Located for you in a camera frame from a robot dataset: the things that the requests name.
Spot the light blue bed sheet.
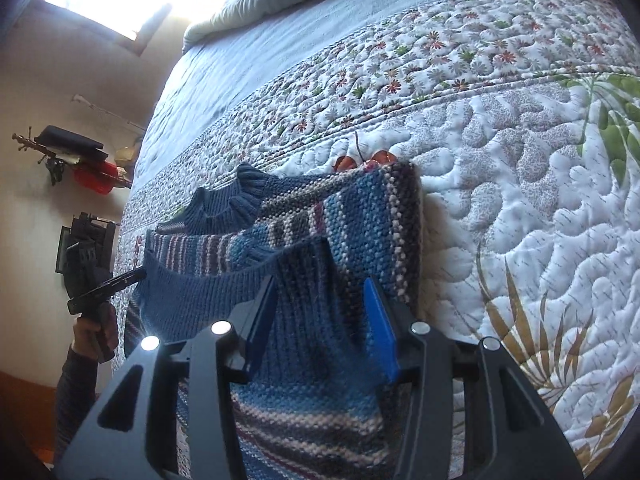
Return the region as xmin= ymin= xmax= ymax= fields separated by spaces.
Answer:
xmin=134 ymin=0 xmax=598 ymax=183

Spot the floral quilted bedspread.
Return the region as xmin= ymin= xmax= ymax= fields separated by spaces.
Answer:
xmin=111 ymin=0 xmax=640 ymax=467

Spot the black hanging garment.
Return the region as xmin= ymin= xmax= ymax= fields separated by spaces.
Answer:
xmin=37 ymin=126 xmax=110 ymax=165

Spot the person's left hand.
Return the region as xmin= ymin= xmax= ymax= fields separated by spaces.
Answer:
xmin=71 ymin=305 xmax=121 ymax=362

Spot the grey blue duvet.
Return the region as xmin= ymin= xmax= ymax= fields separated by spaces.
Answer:
xmin=181 ymin=0 xmax=581 ymax=55

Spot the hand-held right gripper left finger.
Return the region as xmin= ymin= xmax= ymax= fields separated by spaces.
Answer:
xmin=54 ymin=277 xmax=279 ymax=480

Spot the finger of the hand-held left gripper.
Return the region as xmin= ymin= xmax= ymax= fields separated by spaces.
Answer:
xmin=97 ymin=267 xmax=147 ymax=299

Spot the red bag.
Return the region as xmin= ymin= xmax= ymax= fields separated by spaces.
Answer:
xmin=73 ymin=160 xmax=122 ymax=195

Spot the wooden coat rack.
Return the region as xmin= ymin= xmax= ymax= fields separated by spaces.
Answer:
xmin=12 ymin=124 xmax=135 ymax=190

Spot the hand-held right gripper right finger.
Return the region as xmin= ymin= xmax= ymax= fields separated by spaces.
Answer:
xmin=362 ymin=277 xmax=586 ymax=480

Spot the white wall cable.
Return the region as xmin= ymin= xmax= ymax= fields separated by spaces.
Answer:
xmin=71 ymin=93 xmax=147 ymax=134

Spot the blue striped knit sweater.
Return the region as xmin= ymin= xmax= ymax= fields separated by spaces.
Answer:
xmin=122 ymin=160 xmax=427 ymax=480

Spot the person's left forearm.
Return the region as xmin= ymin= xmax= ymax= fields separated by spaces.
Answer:
xmin=51 ymin=346 xmax=102 ymax=467

